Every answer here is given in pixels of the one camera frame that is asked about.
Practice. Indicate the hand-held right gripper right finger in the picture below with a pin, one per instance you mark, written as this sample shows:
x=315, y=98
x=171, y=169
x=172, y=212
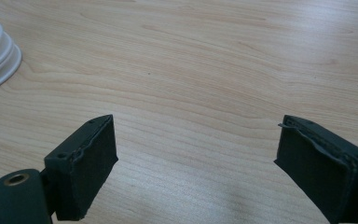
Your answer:
x=320, y=174

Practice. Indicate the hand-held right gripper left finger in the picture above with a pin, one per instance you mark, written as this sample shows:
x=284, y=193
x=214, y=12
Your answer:
x=84, y=174

